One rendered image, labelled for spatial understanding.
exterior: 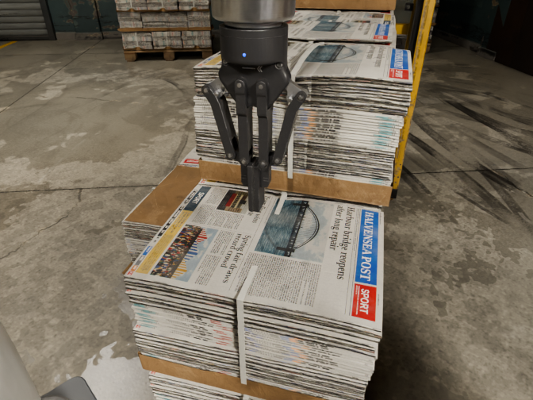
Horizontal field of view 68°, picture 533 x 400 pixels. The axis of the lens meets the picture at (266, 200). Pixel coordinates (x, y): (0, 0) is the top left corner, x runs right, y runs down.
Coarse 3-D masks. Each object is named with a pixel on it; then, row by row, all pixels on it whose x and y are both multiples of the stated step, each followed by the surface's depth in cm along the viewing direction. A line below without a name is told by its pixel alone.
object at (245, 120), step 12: (240, 84) 45; (240, 96) 46; (240, 108) 47; (252, 108) 49; (240, 120) 48; (252, 120) 50; (240, 132) 49; (252, 132) 51; (240, 144) 50; (252, 144) 52; (240, 156) 51
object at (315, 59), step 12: (324, 48) 83; (312, 60) 74; (300, 72) 68; (312, 72) 67; (300, 84) 66; (276, 108) 69; (300, 108) 68; (276, 120) 70; (300, 120) 70; (276, 132) 72; (300, 132) 70; (276, 144) 73; (300, 144) 71; (300, 156) 72; (276, 168) 75; (300, 168) 74
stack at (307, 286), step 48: (192, 192) 78; (240, 192) 78; (288, 192) 79; (192, 240) 65; (240, 240) 65; (288, 240) 65; (336, 240) 65; (144, 288) 59; (192, 288) 56; (240, 288) 56; (288, 288) 56; (336, 288) 56; (144, 336) 64; (192, 336) 62; (240, 336) 58; (288, 336) 55; (336, 336) 53; (192, 384) 69; (288, 384) 61; (336, 384) 58
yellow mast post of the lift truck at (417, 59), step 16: (416, 0) 181; (432, 0) 174; (416, 16) 180; (432, 16) 178; (416, 32) 183; (416, 48) 185; (416, 64) 189; (416, 80) 192; (400, 144) 211; (400, 160) 215; (400, 176) 221
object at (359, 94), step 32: (320, 64) 72; (352, 64) 70; (384, 64) 70; (320, 96) 66; (352, 96) 64; (384, 96) 63; (320, 128) 69; (352, 128) 67; (384, 128) 65; (320, 160) 71; (352, 160) 70; (384, 160) 68
